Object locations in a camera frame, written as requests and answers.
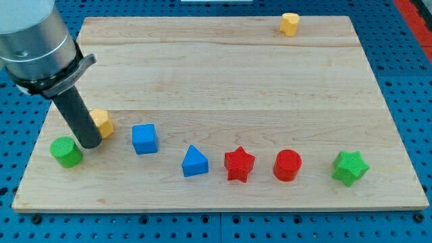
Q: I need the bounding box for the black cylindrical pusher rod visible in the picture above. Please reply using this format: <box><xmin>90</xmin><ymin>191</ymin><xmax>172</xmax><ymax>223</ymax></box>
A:
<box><xmin>53</xmin><ymin>86</ymin><xmax>102</xmax><ymax>149</ymax></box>

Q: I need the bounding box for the yellow heart block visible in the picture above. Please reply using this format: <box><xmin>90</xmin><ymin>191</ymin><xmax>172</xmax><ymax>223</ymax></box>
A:
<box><xmin>279</xmin><ymin>13</ymin><xmax>300</xmax><ymax>37</ymax></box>

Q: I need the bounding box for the blue triangle block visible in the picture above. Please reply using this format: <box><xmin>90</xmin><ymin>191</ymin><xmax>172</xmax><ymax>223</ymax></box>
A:
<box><xmin>182</xmin><ymin>145</ymin><xmax>209</xmax><ymax>177</ymax></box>

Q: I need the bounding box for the red tape strip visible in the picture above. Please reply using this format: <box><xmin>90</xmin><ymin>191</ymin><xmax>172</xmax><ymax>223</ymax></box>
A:
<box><xmin>394</xmin><ymin>0</ymin><xmax>431</xmax><ymax>61</ymax></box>

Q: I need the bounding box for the red cylinder block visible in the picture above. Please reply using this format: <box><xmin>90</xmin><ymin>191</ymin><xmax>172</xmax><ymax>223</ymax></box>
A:
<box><xmin>273</xmin><ymin>149</ymin><xmax>302</xmax><ymax>182</ymax></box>

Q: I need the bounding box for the green star block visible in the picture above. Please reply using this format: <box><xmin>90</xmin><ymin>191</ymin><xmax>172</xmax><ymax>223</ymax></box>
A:
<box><xmin>332</xmin><ymin>151</ymin><xmax>370</xmax><ymax>187</ymax></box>

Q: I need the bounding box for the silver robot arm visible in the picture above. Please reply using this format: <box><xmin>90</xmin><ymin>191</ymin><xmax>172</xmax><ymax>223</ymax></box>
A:
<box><xmin>1</xmin><ymin>0</ymin><xmax>102</xmax><ymax>149</ymax></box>

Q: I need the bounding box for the wooden board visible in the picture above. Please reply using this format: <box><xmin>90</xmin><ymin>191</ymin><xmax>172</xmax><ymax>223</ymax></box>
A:
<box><xmin>12</xmin><ymin>16</ymin><xmax>429</xmax><ymax>213</ymax></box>

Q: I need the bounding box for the red star block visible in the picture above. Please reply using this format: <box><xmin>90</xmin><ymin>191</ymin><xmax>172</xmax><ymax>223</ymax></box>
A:
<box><xmin>224</xmin><ymin>146</ymin><xmax>255</xmax><ymax>183</ymax></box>

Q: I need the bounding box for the blue cube block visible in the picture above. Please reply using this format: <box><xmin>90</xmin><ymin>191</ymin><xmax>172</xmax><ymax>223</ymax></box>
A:
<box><xmin>132</xmin><ymin>124</ymin><xmax>158</xmax><ymax>155</ymax></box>

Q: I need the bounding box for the green cylinder block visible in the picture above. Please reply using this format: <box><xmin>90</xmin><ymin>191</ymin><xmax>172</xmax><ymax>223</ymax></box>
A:
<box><xmin>49</xmin><ymin>136</ymin><xmax>83</xmax><ymax>168</ymax></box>

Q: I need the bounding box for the yellow hexagon block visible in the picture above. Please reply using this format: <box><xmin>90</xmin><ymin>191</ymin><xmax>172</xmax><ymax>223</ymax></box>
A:
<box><xmin>90</xmin><ymin>109</ymin><xmax>114</xmax><ymax>139</ymax></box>

